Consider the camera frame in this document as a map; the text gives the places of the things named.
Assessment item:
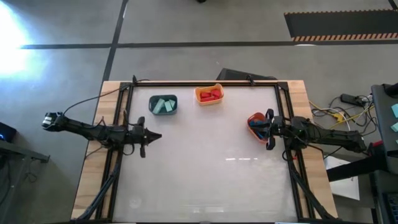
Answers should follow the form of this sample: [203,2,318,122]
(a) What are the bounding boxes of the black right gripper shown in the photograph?
[251,108,294,151]

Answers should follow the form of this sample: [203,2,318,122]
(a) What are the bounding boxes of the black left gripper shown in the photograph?
[123,116,162,159]

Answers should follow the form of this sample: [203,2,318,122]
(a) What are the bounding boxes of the orange plastic bin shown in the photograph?
[246,111,272,144]

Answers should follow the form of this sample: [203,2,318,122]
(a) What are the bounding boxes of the dark teal plastic bin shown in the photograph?
[148,94,178,116]

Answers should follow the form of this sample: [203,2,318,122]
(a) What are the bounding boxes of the yellow plastic bin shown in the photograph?
[194,83,225,106]

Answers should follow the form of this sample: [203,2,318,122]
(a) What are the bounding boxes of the black power strip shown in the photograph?
[340,93,364,106]

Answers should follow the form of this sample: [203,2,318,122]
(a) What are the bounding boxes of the black support beam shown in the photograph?
[326,141,389,183]

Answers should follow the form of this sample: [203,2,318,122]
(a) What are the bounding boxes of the white paper sheet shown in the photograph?
[323,154,361,202]

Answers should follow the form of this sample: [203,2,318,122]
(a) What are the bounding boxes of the dark grey cart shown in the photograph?
[371,83,398,175]

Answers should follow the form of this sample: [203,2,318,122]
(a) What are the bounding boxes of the black floor mat striped edge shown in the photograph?
[284,9,398,42]

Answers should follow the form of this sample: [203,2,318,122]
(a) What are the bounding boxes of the dark grey desk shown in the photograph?
[0,139,50,224]

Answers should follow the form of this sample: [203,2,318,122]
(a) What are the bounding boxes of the dark cabinet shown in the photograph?
[369,169,398,224]

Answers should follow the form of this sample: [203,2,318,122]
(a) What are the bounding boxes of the black computer with blue light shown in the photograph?
[0,121,17,143]

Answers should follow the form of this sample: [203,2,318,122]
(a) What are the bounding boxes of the black aluminium table frame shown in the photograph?
[71,80,340,223]

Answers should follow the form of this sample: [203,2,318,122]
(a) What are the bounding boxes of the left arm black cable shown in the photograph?
[62,74,150,116]

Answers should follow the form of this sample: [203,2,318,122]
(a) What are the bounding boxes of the yellow floor cable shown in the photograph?
[309,101,376,125]

